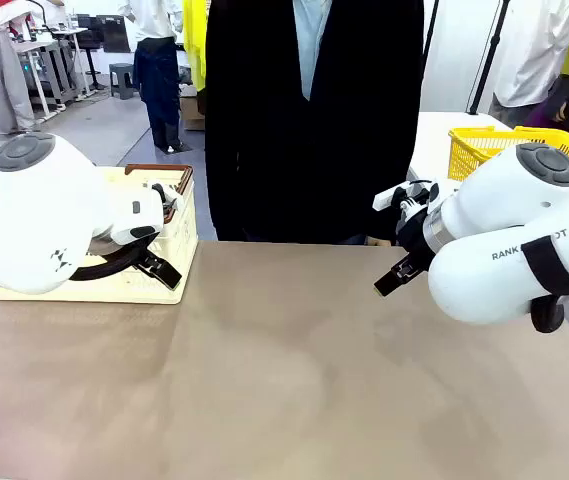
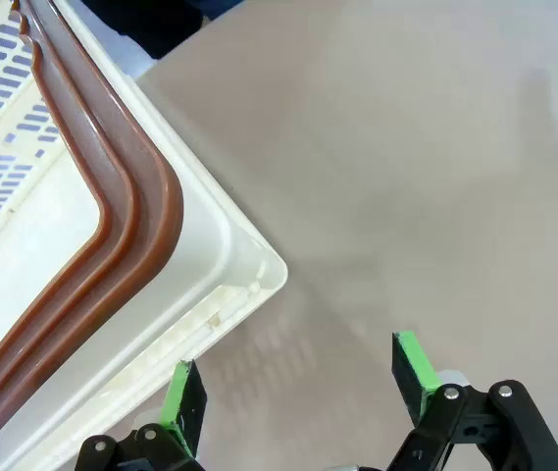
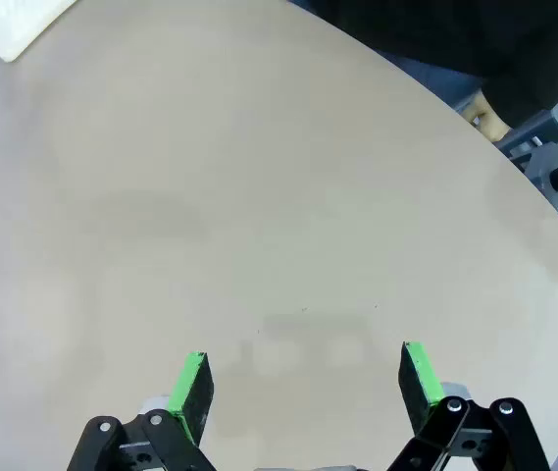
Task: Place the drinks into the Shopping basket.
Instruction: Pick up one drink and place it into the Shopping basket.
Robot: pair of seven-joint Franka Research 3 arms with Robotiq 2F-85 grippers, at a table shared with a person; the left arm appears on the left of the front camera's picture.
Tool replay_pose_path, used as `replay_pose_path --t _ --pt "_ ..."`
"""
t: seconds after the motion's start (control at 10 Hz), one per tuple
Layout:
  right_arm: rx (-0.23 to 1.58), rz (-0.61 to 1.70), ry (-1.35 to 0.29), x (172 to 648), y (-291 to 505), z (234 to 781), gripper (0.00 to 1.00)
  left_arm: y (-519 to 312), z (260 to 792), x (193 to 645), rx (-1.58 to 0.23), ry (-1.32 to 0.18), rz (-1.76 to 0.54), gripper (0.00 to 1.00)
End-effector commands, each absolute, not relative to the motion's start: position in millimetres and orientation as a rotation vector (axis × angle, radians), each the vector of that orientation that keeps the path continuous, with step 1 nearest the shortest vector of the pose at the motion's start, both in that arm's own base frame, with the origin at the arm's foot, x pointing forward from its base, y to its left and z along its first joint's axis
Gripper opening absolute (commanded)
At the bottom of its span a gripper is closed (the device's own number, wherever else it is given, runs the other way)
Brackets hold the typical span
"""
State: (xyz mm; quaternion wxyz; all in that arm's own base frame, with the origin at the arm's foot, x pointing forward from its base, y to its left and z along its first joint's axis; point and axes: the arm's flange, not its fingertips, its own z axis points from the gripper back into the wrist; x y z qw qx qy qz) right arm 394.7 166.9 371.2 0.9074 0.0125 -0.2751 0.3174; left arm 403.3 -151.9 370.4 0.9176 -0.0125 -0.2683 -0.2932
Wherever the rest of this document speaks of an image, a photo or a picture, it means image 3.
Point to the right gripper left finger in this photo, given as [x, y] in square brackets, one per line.
[187, 392]

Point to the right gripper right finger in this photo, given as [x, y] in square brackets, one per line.
[418, 382]

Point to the cream folding shopping basket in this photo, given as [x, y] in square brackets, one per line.
[9, 24]

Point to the person's left hand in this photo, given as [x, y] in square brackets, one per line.
[487, 118]

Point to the person in black coat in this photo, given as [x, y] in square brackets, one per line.
[455, 29]

